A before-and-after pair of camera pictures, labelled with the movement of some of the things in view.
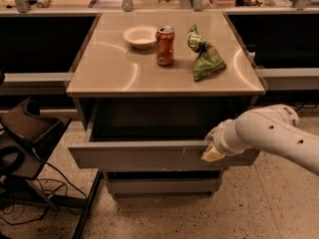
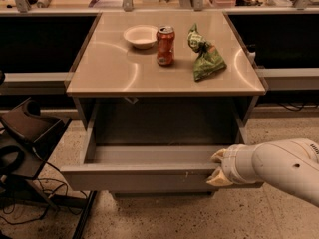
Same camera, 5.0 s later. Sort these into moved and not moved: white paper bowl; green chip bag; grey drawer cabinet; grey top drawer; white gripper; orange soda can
Moved: grey top drawer; white gripper
Not moved: white paper bowl; orange soda can; grey drawer cabinet; green chip bag
